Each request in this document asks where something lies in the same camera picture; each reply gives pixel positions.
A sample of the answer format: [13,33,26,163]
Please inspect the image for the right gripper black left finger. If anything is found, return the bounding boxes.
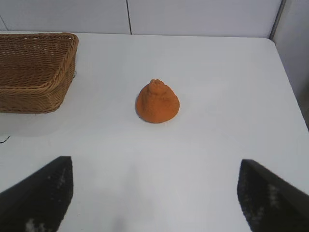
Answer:
[0,156,74,232]

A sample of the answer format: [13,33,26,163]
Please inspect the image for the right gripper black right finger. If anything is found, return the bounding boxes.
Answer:
[237,159,309,232]

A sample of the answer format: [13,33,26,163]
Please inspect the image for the bumpy orange fruit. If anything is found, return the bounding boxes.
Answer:
[134,78,181,124]

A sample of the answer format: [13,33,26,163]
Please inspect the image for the woven wicker basket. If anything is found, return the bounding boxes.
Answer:
[0,32,80,114]

